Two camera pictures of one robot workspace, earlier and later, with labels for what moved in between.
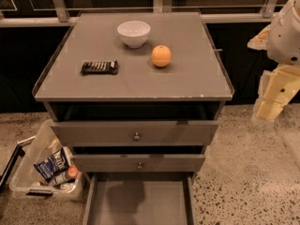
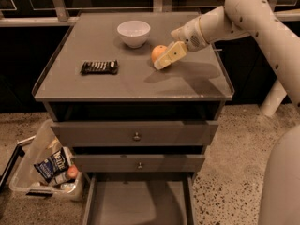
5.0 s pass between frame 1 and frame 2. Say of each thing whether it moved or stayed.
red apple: stayed
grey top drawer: stayed
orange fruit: stayed
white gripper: moved
